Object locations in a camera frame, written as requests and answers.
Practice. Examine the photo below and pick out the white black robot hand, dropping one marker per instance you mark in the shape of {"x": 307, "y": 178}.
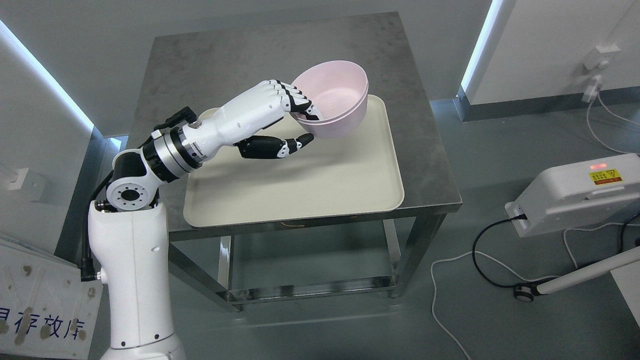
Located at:
{"x": 237, "y": 122}

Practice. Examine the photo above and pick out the pink bowl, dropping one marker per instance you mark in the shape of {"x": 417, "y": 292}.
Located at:
{"x": 339, "y": 90}

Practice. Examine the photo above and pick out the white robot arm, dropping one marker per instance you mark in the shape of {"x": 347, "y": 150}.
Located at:
{"x": 127, "y": 232}

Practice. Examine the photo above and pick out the steel table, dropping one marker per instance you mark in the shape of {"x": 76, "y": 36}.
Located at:
{"x": 206, "y": 69}

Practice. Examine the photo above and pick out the cream plastic tray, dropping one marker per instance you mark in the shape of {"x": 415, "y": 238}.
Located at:
{"x": 350, "y": 175}

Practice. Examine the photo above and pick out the white signboard with blue text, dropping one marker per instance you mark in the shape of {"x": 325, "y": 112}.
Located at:
{"x": 46, "y": 310}

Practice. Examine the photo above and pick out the white stand leg with caster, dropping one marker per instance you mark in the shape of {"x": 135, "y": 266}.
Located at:
{"x": 528, "y": 292}

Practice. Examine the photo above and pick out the white device with warning label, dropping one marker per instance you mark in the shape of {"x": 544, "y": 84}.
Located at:
{"x": 576, "y": 194}

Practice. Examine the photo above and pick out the white wall socket left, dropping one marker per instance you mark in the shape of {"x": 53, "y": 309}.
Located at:
{"x": 28, "y": 185}

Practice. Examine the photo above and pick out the white wall plug adapter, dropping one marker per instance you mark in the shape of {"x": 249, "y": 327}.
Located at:
{"x": 597, "y": 61}

